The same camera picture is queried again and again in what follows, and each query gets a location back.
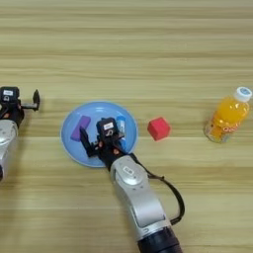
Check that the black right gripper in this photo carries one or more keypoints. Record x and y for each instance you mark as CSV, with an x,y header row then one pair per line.
x,y
107,150

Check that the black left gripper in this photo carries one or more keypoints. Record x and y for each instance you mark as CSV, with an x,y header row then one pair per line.
x,y
11,113

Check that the purple rectangular block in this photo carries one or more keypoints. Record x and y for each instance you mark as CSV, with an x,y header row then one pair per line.
x,y
80,128

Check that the red cube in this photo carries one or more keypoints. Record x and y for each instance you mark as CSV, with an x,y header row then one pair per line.
x,y
158,129

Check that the orange juice bottle white cap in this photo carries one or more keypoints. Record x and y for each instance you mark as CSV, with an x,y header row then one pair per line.
x,y
227,118

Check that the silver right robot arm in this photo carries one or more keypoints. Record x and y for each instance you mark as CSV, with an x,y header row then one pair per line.
x,y
141,197

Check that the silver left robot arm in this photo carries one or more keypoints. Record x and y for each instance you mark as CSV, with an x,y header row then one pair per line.
x,y
7,145

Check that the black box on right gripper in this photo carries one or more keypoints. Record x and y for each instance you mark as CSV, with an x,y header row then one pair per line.
x,y
106,126

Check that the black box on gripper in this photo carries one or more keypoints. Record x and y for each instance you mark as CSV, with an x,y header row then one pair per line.
x,y
9,94
106,126

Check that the blue glue stick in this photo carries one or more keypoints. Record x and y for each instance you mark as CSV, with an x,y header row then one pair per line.
x,y
121,122

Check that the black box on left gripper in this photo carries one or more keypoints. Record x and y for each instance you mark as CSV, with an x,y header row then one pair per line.
x,y
9,94

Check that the light blue round plate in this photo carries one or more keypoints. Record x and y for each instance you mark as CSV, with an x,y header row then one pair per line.
x,y
99,108

